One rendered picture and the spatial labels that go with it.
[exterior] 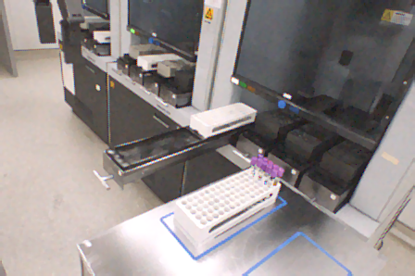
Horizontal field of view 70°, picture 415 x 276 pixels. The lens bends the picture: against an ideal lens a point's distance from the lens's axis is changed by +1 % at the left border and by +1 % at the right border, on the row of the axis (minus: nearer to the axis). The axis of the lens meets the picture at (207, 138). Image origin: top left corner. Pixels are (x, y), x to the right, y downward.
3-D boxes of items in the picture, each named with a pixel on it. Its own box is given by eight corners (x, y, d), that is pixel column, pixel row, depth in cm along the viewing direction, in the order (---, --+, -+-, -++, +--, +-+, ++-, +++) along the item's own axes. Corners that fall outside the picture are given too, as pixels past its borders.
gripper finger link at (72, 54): (78, 21, 52) (80, 22, 52) (81, 61, 56) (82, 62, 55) (59, 21, 50) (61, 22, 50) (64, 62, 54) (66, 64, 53)
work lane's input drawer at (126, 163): (236, 123, 144) (240, 106, 139) (258, 136, 136) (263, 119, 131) (89, 172, 98) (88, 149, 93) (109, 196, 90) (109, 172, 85)
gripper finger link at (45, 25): (35, 6, 57) (33, 6, 58) (41, 43, 61) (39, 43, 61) (52, 6, 59) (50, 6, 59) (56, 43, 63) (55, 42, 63)
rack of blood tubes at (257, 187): (250, 181, 92) (255, 166, 89) (275, 201, 86) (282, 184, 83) (171, 220, 74) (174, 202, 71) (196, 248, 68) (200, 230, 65)
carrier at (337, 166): (351, 181, 101) (358, 168, 97) (348, 183, 99) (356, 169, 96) (320, 164, 107) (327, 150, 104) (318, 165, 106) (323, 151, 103)
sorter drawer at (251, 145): (316, 115, 167) (321, 101, 163) (339, 126, 159) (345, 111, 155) (228, 151, 121) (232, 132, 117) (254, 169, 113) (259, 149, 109)
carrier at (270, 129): (278, 139, 118) (282, 126, 115) (275, 141, 117) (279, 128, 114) (256, 127, 125) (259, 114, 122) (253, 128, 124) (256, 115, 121)
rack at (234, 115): (237, 114, 137) (240, 102, 134) (254, 123, 131) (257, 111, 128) (188, 129, 118) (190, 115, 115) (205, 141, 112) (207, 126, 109)
